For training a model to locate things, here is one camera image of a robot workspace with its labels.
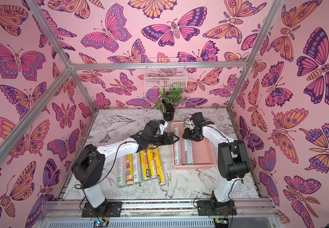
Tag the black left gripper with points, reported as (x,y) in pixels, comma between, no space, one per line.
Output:
(170,141)

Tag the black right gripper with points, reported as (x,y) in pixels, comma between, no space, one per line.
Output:
(191,134)

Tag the pink plastic basket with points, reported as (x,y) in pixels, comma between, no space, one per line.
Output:
(203,155)

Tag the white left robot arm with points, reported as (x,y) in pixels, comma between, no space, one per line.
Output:
(88,166)

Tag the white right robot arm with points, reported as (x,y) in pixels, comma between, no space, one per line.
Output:
(233,160)

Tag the yellow red wrap roll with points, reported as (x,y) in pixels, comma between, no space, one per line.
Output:
(129,170)

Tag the potted green plant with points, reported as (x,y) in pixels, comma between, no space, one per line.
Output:
(169,98)

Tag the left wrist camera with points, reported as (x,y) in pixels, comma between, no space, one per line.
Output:
(162,126)

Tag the white wire wall basket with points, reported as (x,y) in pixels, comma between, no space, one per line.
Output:
(167,73)

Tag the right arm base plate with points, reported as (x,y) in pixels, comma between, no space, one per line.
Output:
(212,208)

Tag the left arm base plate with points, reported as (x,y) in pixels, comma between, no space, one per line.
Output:
(108,209)

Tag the aluminium frame rail base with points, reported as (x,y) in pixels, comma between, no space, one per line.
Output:
(162,213)

